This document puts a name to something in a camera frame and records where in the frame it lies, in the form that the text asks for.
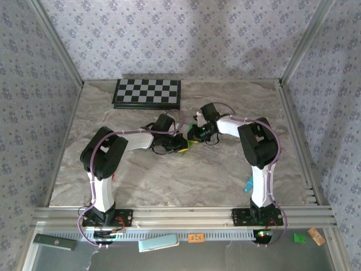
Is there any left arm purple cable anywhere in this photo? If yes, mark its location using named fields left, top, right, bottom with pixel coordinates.
left=77, top=110, right=186, bottom=249

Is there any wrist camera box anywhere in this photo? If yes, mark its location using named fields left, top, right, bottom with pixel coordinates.
left=194, top=103, right=221, bottom=128
left=154, top=113, right=176, bottom=133

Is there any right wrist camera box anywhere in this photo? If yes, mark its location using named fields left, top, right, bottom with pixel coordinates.
left=194, top=103, right=221, bottom=128

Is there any grey slotted cable duct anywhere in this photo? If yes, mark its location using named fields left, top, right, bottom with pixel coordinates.
left=42, top=229, right=259, bottom=241

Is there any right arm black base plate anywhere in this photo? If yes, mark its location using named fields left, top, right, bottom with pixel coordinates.
left=231, top=208, right=284, bottom=227

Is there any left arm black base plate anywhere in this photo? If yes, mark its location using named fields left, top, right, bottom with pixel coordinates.
left=82, top=208, right=134, bottom=228

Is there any light blue card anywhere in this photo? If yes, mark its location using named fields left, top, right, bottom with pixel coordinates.
left=138, top=234, right=181, bottom=253

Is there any thin aluminium edge strip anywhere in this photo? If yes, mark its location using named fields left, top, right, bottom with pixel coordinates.
left=43, top=81, right=85, bottom=207

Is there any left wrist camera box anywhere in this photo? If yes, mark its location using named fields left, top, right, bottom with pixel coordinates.
left=154, top=113, right=176, bottom=133

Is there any black and grey chessboard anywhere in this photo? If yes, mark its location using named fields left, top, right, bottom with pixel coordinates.
left=112, top=78, right=182, bottom=111

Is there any aluminium mounting rail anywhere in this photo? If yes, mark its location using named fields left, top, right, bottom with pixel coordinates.
left=30, top=205, right=338, bottom=230

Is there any wide aluminium side rail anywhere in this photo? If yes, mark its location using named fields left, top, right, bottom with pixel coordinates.
left=278, top=80, right=321, bottom=206

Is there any green paper sheet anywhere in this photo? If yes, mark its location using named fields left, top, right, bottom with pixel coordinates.
left=182, top=122, right=199, bottom=156

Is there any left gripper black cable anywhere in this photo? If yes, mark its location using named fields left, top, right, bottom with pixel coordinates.
left=151, top=143, right=170, bottom=156

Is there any aluminium corner post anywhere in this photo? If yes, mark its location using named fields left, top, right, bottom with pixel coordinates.
left=28, top=0, right=85, bottom=88
left=280, top=0, right=336, bottom=85

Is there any black flat device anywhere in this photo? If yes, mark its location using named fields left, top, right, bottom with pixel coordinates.
left=33, top=233, right=77, bottom=251

